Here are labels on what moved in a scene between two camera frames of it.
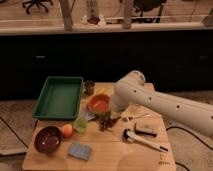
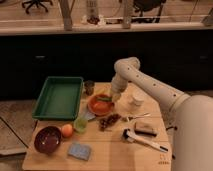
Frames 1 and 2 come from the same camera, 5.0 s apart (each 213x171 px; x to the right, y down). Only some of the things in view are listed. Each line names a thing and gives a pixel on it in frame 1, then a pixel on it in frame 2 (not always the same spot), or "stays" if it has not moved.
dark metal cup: (89, 87) stays
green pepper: (103, 115) -> (109, 99)
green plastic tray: (60, 99) stays
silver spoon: (127, 118) stays
